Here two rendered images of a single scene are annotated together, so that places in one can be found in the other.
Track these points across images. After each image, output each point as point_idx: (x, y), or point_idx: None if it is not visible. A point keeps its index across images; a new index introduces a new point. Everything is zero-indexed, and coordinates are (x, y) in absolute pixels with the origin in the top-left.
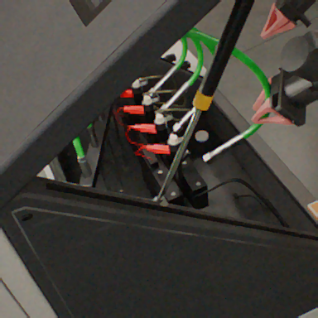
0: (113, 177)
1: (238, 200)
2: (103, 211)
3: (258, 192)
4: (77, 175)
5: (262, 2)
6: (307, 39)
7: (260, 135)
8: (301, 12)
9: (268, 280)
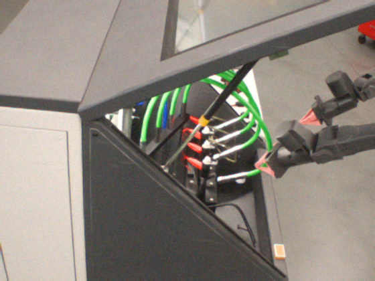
0: None
1: (238, 230)
2: (131, 152)
3: (255, 231)
4: None
5: (370, 116)
6: (291, 123)
7: (308, 219)
8: (327, 118)
9: (215, 263)
